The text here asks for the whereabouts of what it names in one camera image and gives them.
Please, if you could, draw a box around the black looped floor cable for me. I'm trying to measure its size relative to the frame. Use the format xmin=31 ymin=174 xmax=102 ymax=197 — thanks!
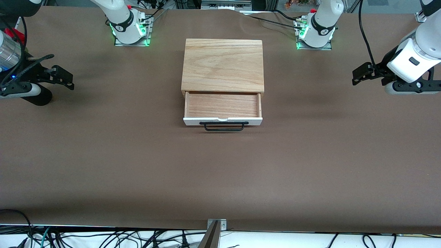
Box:
xmin=0 ymin=209 xmax=34 ymax=248

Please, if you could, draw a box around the white-fronted drawer with black handle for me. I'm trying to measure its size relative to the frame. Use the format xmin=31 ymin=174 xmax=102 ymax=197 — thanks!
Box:
xmin=183 ymin=91 xmax=263 ymax=132

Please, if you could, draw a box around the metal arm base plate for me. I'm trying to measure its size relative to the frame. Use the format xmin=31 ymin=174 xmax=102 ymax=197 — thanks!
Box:
xmin=114 ymin=17 xmax=153 ymax=47
xmin=294 ymin=17 xmax=333 ymax=51

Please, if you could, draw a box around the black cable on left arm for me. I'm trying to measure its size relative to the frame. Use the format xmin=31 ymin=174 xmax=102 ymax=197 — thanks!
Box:
xmin=358 ymin=0 xmax=377 ymax=68

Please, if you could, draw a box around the black cylindrical vase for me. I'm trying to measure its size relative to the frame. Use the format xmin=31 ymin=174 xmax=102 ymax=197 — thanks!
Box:
xmin=21 ymin=87 xmax=53 ymax=106

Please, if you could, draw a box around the dark angled camera pole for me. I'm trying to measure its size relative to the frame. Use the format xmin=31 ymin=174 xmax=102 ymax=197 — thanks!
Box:
xmin=197 ymin=220 xmax=221 ymax=248

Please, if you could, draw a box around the black cable on table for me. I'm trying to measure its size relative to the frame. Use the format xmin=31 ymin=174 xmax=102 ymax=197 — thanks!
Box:
xmin=240 ymin=10 xmax=304 ymax=29

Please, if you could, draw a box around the teal floor cable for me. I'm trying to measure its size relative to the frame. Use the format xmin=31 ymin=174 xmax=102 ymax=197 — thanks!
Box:
xmin=39 ymin=227 xmax=51 ymax=248

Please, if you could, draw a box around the grey background equipment box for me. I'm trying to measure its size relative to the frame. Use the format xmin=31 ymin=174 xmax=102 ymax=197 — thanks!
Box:
xmin=201 ymin=0 xmax=253 ymax=11

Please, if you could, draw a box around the brown table cover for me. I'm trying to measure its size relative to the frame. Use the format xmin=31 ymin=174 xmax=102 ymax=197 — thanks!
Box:
xmin=0 ymin=6 xmax=441 ymax=235

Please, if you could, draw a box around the wooden drawer cabinet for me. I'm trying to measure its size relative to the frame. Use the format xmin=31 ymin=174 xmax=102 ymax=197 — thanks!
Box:
xmin=181 ymin=39 xmax=265 ymax=96

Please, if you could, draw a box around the metal table edge bracket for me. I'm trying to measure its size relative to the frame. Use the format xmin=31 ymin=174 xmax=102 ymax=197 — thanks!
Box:
xmin=207 ymin=219 xmax=227 ymax=230

